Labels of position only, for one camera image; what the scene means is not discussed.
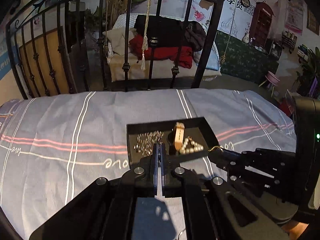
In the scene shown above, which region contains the black jewelry tray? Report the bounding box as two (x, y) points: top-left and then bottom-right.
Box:
(126, 117), (219, 168)

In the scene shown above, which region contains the pink stool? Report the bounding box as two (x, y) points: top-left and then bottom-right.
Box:
(259, 71), (280, 96)

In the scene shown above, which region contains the light blue pillow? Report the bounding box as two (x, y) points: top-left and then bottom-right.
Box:
(193, 43), (220, 71)

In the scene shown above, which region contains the blue striped bed sheet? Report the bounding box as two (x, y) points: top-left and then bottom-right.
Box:
(1, 89), (296, 239)

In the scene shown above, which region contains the green patterned cloth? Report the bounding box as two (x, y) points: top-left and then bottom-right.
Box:
(215, 31), (279, 83)

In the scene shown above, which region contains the red blanket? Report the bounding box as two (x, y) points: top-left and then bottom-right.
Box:
(129, 34), (193, 69)

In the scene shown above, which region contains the white ceramic vase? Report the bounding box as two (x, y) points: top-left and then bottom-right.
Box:
(242, 33), (249, 44)

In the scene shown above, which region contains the dark maroon garment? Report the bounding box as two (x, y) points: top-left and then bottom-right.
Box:
(182, 21), (206, 52)

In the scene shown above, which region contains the black folded garment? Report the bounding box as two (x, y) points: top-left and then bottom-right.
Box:
(146, 15), (189, 47)

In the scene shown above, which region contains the beige pillow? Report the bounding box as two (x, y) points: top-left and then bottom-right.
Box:
(103, 27), (125, 56)

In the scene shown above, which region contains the red cabinet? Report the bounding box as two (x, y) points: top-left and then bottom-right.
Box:
(249, 2), (274, 48)

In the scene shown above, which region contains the white pearl bracelet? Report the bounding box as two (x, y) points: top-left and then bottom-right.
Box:
(178, 136), (205, 155)

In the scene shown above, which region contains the silver chain necklace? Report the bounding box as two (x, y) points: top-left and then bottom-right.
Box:
(133, 130), (166, 157)

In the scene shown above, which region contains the tan strap wristwatch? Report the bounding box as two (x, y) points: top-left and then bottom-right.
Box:
(168, 122), (184, 152)

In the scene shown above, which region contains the beige tassel rope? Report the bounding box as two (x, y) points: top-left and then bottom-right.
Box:
(140, 0), (154, 72)

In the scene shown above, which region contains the black iron bed frame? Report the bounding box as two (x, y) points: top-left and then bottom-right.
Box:
(5, 0), (224, 99)

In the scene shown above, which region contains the blue wall poster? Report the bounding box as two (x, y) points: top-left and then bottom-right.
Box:
(0, 30), (11, 80)

